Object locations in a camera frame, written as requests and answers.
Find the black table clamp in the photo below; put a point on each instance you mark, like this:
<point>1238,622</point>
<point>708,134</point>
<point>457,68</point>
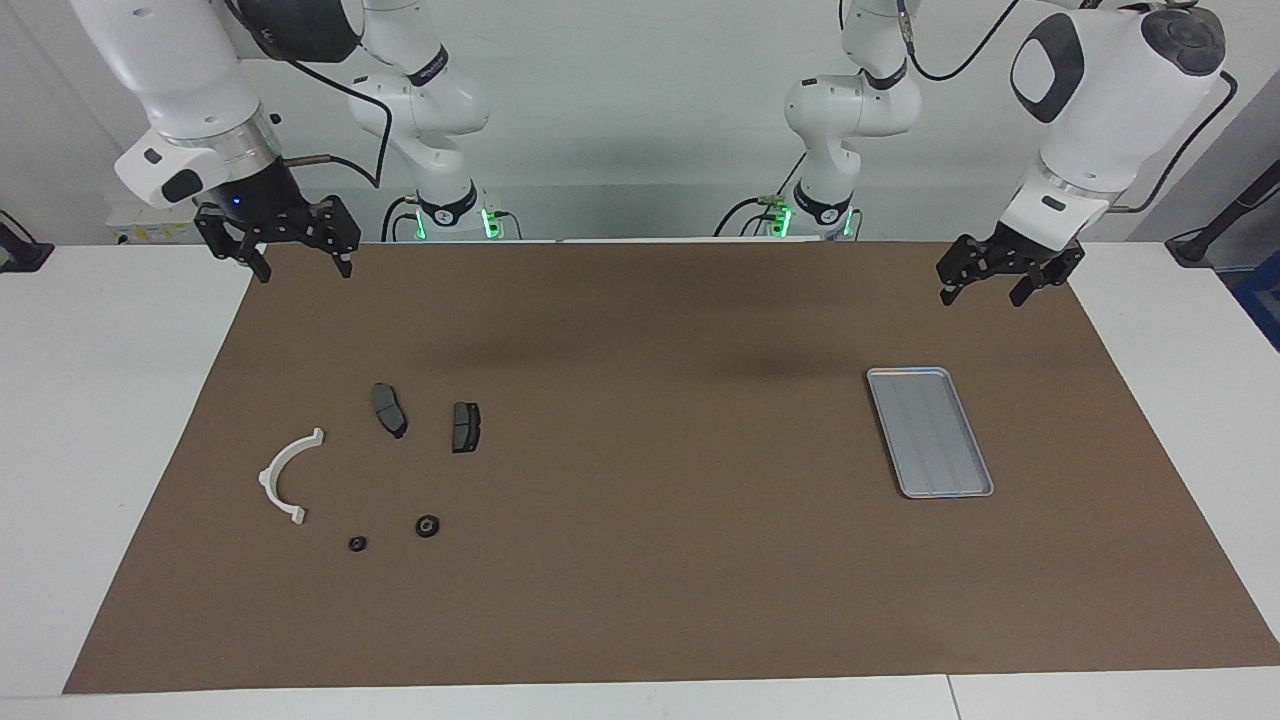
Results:
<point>25,255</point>

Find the curved dark brake pad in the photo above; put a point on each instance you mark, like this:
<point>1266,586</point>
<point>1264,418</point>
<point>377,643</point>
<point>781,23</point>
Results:
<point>389,409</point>

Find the white semicircular bracket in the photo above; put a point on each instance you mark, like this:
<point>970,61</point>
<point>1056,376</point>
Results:
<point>268,478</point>

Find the rectangular dark brake pad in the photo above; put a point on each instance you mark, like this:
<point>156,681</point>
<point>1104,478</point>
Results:
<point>465,427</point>

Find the black stand pole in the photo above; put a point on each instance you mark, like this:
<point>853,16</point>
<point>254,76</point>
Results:
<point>1225,215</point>

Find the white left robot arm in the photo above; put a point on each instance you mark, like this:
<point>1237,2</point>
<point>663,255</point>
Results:
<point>1110,100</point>

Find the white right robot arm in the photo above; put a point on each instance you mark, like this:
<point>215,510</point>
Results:
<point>180,70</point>

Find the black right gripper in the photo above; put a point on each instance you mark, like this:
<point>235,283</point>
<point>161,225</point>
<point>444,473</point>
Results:
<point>265,205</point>

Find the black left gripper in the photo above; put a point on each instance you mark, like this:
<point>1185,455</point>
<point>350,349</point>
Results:
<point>1030,250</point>

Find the white electrical wall box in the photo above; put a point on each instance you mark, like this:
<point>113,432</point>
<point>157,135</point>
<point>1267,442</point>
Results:
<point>140,225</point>

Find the silver metal tray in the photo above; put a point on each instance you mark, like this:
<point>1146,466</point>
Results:
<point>930,435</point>

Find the brown table mat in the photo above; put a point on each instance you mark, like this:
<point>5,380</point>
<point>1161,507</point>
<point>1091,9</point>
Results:
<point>650,590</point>

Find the large black bearing gear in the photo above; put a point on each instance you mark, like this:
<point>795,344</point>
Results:
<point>427,525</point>

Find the blue box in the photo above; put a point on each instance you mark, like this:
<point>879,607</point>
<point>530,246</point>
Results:
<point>1262,300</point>

